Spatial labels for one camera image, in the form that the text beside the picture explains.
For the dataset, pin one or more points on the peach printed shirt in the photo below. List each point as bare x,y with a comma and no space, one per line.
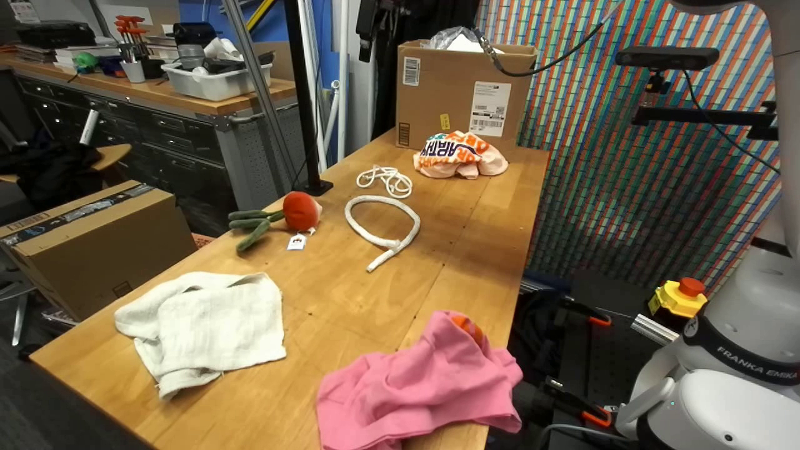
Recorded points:
459,153

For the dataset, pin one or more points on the pink shirt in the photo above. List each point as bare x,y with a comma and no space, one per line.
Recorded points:
416,388

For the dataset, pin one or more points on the white towel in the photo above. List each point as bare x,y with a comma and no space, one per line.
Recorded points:
207,328

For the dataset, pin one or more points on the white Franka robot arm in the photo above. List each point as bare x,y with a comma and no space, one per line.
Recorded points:
750,333

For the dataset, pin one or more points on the cardboard box with shipping label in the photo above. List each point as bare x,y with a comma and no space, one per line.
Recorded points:
450,91

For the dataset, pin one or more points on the black stand pole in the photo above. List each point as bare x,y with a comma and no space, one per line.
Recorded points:
300,83

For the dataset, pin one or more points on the clear plastic bag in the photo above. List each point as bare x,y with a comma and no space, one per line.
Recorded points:
454,37

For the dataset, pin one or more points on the grey tripod leg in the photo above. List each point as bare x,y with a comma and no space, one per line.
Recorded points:
261,83

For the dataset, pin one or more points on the black orange bar clamp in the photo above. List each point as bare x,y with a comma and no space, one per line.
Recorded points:
596,415
596,316

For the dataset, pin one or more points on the white plastic bin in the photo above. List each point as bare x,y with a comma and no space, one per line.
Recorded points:
207,83

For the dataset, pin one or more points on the wooden workbench with drawers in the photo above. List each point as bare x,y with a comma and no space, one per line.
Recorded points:
166,133

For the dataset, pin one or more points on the yellow emergency stop button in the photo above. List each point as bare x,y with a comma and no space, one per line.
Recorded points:
679,301

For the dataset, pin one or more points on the wooden stool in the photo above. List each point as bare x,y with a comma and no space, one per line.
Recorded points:
112,156

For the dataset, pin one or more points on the cardboard box with black tape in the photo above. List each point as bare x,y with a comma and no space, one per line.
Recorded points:
100,250

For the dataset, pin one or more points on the black cloth bundle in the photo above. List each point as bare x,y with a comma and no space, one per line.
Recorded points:
57,170

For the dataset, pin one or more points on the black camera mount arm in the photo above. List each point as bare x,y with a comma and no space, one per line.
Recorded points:
709,112

